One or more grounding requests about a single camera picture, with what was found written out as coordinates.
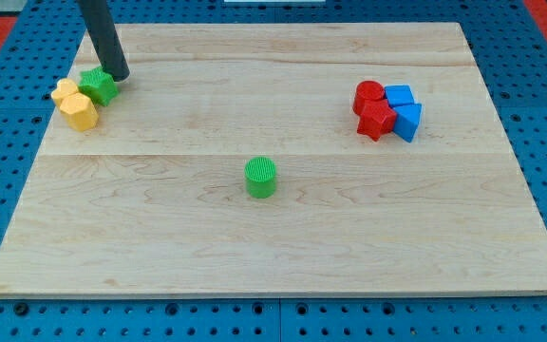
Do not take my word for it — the yellow hexagon block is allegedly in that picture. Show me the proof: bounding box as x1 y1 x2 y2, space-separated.
60 93 99 131

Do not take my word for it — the green cylinder block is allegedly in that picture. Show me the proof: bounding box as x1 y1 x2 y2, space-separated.
244 156 276 199

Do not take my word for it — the red star block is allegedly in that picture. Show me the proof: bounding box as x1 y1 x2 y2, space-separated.
357 100 397 142

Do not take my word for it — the red cylinder block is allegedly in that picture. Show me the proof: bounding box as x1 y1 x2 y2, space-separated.
352 80 386 116

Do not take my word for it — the light wooden board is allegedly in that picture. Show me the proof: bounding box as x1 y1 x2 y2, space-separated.
0 22 547 299

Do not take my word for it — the blue triangle block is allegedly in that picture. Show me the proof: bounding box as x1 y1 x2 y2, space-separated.
392 104 422 143

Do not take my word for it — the blue cube block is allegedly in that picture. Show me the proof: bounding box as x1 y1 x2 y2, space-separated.
384 85 415 107

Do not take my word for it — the green star block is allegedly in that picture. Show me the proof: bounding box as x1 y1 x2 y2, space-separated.
79 66 119 106

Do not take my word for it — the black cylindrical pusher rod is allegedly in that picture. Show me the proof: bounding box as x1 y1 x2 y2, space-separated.
77 0 130 82

